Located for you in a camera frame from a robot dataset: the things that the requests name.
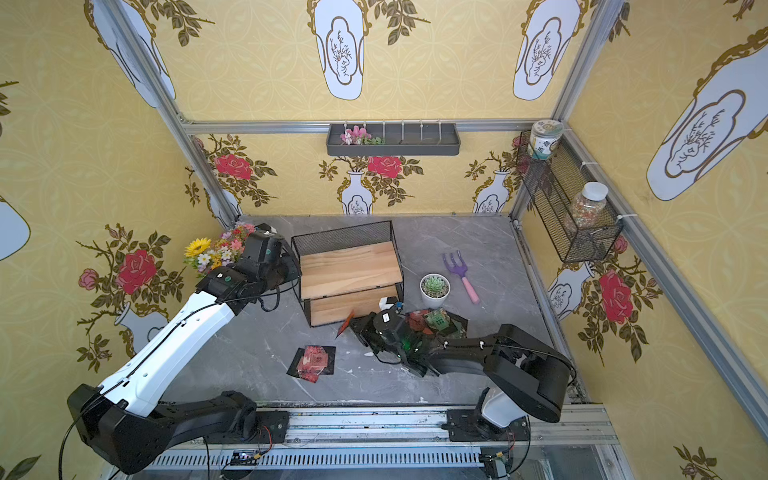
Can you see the green grape oolong tea bag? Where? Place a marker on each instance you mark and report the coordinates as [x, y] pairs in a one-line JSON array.
[[443, 323]]

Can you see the flower bouquet white fence planter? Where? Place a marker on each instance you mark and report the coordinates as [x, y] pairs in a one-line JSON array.
[[205, 254]]

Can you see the green label jar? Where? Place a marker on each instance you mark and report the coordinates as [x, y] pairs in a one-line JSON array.
[[544, 138]]

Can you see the black wire two-tier shelf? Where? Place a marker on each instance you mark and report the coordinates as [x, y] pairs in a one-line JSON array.
[[347, 271]]

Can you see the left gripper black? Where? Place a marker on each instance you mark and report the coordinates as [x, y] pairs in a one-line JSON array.
[[248, 243]]

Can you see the small succulent white pot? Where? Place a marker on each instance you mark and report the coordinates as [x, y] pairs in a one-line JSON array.
[[434, 289]]

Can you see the red tea bag shelf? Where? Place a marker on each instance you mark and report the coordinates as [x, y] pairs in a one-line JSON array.
[[308, 367]]

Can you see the purple garden fork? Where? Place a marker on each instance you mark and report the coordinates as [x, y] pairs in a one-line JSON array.
[[456, 265]]

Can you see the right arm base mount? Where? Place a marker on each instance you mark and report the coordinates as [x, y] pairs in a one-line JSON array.
[[466, 425]]

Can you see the red tea bag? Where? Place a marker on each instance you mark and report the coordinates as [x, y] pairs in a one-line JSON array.
[[345, 324], [417, 320]]

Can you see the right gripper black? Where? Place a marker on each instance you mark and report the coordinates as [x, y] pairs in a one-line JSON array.
[[370, 330]]

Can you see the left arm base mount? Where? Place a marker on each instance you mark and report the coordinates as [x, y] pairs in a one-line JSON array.
[[264, 427]]

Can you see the black wire wall basket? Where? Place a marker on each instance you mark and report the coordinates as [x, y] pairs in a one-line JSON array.
[[549, 187]]

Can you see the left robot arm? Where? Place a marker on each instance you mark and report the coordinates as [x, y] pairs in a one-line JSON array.
[[124, 419]]

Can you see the dark wall tray shelf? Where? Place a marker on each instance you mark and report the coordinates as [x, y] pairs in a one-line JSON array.
[[401, 138]]

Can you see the glass jar white lid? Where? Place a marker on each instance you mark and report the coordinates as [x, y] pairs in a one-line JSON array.
[[588, 204]]

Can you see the small circuit board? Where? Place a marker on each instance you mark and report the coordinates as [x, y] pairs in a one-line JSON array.
[[245, 458]]

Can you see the aluminium rail front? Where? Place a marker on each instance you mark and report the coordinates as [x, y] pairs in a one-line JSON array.
[[406, 425]]

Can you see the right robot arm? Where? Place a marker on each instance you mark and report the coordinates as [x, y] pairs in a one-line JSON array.
[[531, 374]]

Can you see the pink flowers in tray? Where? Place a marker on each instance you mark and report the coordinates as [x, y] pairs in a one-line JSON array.
[[359, 136]]

